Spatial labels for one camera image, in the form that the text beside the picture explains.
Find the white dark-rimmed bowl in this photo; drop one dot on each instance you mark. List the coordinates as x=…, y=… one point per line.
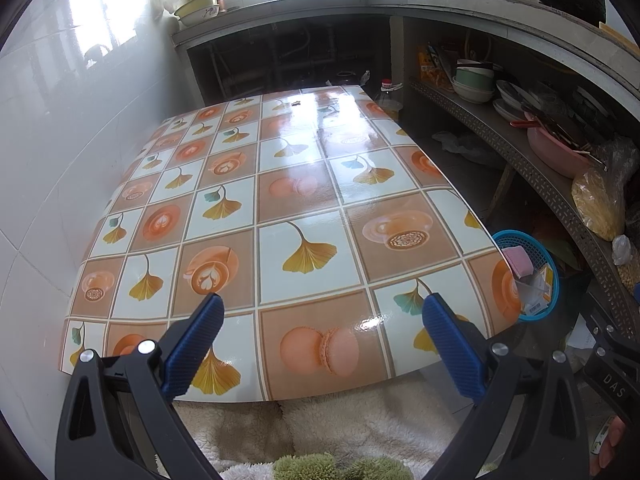
x=475, y=66

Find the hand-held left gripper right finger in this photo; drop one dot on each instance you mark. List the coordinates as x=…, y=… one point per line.
x=452, y=350

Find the orange snack packet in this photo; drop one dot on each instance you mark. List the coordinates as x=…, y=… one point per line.
x=429, y=62

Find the yellow cooking oil bottle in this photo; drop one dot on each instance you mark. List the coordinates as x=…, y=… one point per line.
x=390, y=102

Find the blue plastic mesh basket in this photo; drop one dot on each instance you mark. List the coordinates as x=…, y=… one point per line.
x=545, y=260

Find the concrete counter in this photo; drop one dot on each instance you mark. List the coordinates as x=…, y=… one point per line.
x=450, y=5

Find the crumpled clear plastic bag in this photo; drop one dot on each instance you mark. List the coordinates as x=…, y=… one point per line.
x=617, y=157

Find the small copper pot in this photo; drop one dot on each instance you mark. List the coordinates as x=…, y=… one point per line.
x=226, y=5

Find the clear bag of yellow noodles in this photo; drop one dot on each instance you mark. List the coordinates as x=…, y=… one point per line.
x=597, y=205

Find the yellow cardboard box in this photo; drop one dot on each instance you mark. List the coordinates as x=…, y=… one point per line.
x=549, y=282

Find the green-rimmed enamel basin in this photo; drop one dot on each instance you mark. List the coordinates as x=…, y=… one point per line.
x=197, y=7

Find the wooden cutting board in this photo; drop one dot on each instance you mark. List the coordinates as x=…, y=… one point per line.
x=620, y=35

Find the clear plastic packaging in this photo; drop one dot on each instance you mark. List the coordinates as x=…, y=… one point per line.
x=530, y=295

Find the white crumpled plastic bag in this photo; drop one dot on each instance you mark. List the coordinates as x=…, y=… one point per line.
x=460, y=142

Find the white fluffy blanket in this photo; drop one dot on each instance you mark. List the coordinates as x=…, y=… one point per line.
x=325, y=425

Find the pink plastic basin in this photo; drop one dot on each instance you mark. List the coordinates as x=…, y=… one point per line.
x=555, y=155

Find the white woven sack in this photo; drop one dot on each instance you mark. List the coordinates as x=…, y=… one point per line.
x=577, y=340

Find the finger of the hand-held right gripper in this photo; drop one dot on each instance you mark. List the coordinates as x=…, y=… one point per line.
x=602, y=317

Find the red plastic utensil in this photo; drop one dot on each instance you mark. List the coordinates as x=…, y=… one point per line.
x=519, y=123

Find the bundle of chopsticks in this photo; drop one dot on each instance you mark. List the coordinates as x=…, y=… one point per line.
x=560, y=130

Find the black pot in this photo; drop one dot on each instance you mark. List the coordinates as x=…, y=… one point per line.
x=346, y=77

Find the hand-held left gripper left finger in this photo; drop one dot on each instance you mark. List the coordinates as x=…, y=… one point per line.
x=195, y=345

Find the table with printed tablecloth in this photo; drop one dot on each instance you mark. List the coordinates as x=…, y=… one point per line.
x=300, y=200

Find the green bowl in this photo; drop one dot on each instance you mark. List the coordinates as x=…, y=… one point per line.
x=472, y=80

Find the person's right hand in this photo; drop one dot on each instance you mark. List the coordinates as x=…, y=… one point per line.
x=614, y=435

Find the white knotted plastic bag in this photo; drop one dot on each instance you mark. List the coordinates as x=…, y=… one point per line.
x=621, y=249

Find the green fluffy cushion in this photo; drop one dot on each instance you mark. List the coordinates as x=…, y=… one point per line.
x=340, y=467

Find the stack of white plates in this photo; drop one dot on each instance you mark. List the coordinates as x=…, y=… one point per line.
x=510, y=100

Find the clear bag of soybeans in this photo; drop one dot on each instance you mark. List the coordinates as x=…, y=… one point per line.
x=630, y=277

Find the perforated metal shelf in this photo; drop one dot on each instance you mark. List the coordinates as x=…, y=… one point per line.
x=550, y=190

